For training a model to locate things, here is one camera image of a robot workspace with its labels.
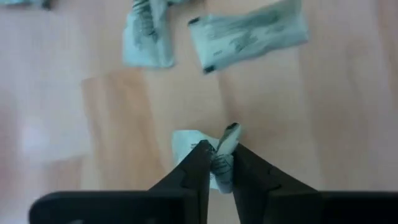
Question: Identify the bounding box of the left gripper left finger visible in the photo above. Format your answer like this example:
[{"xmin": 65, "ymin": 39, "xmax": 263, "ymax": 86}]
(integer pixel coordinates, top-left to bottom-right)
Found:
[{"xmin": 148, "ymin": 139, "xmax": 213, "ymax": 224}]

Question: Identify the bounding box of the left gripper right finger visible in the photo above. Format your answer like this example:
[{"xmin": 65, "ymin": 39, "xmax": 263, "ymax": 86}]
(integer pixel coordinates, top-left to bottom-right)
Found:
[{"xmin": 231, "ymin": 143, "xmax": 323, "ymax": 224}]

